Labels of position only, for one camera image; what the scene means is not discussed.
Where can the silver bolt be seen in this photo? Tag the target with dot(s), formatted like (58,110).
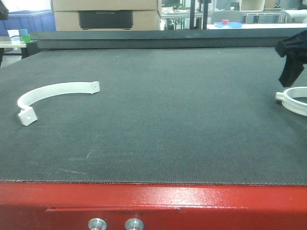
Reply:
(97,224)
(134,224)

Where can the blue storage crate background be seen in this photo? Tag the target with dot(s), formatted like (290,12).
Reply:
(42,20)

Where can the green cube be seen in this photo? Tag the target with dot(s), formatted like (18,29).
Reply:
(26,38)

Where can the right silver bolt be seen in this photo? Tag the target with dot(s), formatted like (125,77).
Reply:
(134,224)

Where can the white paper cup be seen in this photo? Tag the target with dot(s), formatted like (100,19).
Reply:
(14,36)

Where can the blue tray on far table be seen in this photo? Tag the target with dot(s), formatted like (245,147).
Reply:
(228,25)

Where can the white half-ring pipe clamp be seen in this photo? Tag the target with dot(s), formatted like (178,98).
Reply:
(27,115)

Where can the red metal table frame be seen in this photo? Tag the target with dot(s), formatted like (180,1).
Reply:
(53,206)

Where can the cardboard box with black panel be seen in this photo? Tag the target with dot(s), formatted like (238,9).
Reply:
(107,15)

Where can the left silver bolt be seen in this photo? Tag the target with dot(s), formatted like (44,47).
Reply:
(97,224)

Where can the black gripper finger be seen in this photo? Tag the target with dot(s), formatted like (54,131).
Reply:
(293,48)
(292,70)

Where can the light blue cube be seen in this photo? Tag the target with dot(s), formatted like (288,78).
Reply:
(23,32)

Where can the white ring pipe clamp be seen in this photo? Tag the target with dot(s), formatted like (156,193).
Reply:
(288,99)

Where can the dark grey table mat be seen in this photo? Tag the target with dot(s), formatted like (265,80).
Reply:
(176,116)

